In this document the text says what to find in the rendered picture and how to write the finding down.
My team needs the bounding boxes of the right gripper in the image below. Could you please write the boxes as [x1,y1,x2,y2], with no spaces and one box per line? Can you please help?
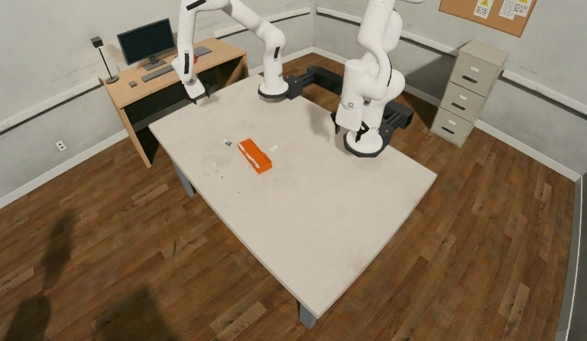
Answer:
[184,78,209,105]

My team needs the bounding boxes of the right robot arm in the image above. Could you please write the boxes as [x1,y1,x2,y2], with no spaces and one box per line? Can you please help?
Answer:
[171,0,288,95]

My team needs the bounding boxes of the orange open-top bin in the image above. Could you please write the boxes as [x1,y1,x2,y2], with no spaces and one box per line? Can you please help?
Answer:
[238,138,272,174]

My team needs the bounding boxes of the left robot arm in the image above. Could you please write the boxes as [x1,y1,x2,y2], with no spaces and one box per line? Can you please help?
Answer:
[340,0,405,153]

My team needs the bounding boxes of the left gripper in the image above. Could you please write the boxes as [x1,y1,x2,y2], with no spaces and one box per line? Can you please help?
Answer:
[330,101,370,143]

